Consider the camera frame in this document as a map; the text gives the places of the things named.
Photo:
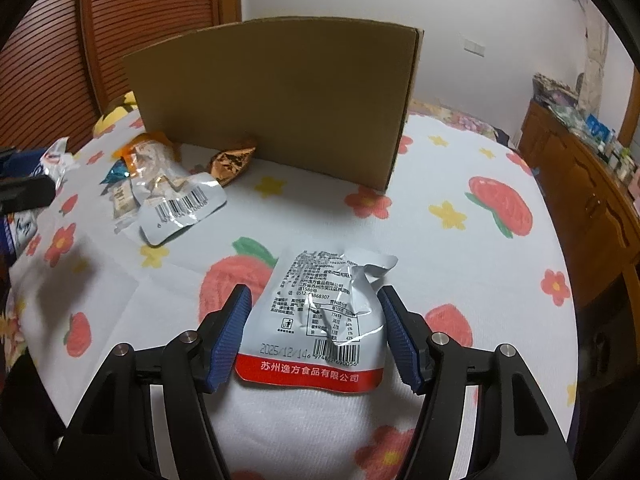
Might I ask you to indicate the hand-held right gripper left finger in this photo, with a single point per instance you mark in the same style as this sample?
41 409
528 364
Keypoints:
227 340

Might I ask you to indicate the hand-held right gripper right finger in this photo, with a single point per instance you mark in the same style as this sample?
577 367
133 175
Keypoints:
402 340

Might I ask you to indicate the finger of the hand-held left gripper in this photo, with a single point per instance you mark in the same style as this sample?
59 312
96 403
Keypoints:
25 194
17 162

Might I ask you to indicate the silver snack packet red band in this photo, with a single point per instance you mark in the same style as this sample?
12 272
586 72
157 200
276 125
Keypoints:
310 310

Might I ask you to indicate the brown cardboard box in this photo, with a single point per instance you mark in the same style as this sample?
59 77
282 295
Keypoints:
280 105

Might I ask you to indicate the white blue snack packet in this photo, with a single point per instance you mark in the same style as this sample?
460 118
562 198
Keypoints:
15 232

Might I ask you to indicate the strawberry printed blanket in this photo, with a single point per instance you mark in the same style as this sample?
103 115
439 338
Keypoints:
450 270

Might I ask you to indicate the teal candy wrapper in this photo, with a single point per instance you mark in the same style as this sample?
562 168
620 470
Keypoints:
116 175

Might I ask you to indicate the small beige snack packet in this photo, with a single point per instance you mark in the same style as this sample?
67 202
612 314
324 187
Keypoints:
124 201

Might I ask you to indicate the yellow plush pillow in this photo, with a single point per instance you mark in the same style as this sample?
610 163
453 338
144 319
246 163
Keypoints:
112 117

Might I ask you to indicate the wooden louvered wardrobe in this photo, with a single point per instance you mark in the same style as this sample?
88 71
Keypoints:
50 60

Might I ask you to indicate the orange snack packet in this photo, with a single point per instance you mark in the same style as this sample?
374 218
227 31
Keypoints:
145 152

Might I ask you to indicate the silver snack packet with barcode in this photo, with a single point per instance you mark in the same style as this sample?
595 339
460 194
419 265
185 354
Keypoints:
175 215

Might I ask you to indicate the brown gold snack packet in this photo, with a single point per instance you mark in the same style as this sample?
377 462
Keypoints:
230 162

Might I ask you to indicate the floral bedsheet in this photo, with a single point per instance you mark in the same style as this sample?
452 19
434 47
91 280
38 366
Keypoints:
465 122

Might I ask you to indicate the wooden sideboard cabinet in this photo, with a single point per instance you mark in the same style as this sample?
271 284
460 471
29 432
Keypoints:
575 185

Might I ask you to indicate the group of small bottles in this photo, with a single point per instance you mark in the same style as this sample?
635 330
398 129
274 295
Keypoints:
617 157

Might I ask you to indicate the blue box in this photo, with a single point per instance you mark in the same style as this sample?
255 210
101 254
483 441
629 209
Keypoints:
599 128

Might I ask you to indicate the pile of folded cloths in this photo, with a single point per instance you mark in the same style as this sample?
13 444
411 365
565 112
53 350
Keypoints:
557 95

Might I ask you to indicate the beige patterned curtain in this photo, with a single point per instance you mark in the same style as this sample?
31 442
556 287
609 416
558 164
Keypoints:
595 50

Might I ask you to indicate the white wall outlet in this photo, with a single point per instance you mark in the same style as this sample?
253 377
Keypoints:
474 46

